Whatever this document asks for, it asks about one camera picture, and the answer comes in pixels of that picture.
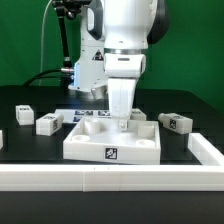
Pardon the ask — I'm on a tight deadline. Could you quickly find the black cable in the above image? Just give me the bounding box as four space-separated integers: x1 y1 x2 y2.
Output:
23 68 75 88

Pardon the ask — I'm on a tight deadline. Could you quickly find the white square table top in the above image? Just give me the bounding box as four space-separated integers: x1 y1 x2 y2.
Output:
63 118 161 165

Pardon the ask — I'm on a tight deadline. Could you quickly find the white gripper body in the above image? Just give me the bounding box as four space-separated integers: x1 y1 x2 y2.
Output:
104 53 146 120

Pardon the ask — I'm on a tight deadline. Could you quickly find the white front fence wall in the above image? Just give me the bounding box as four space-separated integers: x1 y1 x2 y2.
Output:
0 164 224 192

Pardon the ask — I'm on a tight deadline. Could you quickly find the white fence wall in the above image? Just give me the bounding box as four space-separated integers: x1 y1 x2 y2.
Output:
0 164 224 192
188 133 224 166

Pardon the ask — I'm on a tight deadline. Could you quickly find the white tag sheet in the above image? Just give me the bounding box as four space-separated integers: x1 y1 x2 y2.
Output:
55 109 110 124

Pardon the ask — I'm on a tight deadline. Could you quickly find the white right fence wall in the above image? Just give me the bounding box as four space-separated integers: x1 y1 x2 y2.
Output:
188 133 224 166

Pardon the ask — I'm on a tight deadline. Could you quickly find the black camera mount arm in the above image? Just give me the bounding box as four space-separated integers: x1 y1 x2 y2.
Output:
52 0 92 67

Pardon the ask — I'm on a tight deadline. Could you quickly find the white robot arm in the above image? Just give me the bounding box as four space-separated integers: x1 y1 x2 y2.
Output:
69 0 169 131

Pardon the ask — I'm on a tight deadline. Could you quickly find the white cable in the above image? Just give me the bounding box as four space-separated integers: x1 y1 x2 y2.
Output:
39 0 54 87

